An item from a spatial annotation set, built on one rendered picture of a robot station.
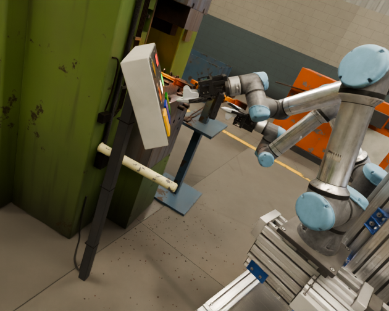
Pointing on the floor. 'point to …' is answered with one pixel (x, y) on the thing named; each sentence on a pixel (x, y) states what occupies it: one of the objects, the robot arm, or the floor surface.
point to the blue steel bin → (203, 67)
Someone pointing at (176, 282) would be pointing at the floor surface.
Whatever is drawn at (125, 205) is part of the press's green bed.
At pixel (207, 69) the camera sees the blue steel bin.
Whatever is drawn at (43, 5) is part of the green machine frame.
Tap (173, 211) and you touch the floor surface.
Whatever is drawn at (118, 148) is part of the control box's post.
